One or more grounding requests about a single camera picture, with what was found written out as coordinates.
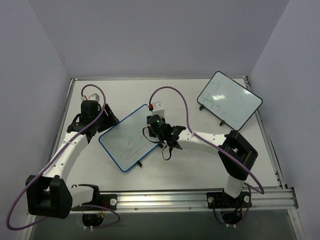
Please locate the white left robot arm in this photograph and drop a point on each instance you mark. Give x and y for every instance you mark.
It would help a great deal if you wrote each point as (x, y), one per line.
(65, 160)

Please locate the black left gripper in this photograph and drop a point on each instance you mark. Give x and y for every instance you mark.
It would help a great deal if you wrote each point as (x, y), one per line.
(107, 116)

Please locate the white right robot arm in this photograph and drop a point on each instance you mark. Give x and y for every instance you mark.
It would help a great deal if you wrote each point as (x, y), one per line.
(236, 153)

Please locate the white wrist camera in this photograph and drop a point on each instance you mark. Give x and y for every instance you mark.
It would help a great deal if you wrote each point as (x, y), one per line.
(157, 108)
(94, 97)

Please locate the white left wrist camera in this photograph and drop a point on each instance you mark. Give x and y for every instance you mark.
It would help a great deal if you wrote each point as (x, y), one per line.
(94, 97)

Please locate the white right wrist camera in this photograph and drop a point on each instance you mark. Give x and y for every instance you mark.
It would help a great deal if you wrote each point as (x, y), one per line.
(157, 108)

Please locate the black framed whiteboard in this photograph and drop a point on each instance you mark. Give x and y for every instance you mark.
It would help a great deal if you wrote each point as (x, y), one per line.
(228, 100)

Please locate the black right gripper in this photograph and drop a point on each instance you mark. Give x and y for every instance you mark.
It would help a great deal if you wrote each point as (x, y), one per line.
(151, 122)

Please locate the aluminium mounting rail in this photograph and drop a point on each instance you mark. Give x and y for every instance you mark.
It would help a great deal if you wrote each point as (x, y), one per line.
(198, 200)

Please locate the blue framed whiteboard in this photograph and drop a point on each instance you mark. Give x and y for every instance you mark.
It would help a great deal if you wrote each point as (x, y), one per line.
(129, 142)

